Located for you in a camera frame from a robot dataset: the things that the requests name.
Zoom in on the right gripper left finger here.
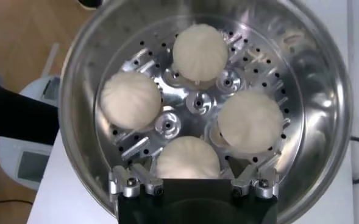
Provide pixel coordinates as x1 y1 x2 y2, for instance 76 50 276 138
108 163 165 211

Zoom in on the steel perforated steamer basket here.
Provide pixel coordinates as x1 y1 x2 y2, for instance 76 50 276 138
59 0 354 224

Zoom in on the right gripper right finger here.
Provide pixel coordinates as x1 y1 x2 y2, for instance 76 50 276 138
230 164 280 199

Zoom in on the black robot body part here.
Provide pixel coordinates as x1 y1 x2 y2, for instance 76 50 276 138
0 75 60 146

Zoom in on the thin black floor cable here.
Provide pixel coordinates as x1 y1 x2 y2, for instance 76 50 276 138
0 198 34 206

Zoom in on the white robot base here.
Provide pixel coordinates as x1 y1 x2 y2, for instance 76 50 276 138
0 74 61 191

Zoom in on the white steamed baozi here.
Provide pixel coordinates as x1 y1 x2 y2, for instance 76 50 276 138
217 88 285 155
99 71 163 131
156 135 222 180
172 23 229 83

